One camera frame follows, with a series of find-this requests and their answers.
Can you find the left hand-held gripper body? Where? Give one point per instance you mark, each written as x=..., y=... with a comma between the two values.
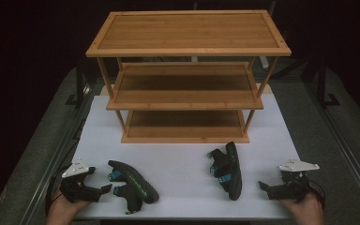
x=78, y=187

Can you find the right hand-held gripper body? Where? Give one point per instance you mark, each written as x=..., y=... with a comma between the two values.
x=290, y=187

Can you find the wooden three-tier shoe rack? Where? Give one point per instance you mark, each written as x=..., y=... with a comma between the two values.
x=187, y=31

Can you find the person's left hand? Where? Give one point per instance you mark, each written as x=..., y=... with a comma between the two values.
x=64, y=211

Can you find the person's right hand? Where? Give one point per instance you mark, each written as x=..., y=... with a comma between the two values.
x=306, y=211

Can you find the white board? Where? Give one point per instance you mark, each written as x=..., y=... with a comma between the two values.
x=184, y=175

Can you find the black metal stand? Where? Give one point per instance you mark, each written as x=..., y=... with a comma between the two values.
x=79, y=84
x=322, y=84

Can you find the aluminium table rail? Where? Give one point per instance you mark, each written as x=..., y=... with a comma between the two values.
x=50, y=175
x=347, y=150

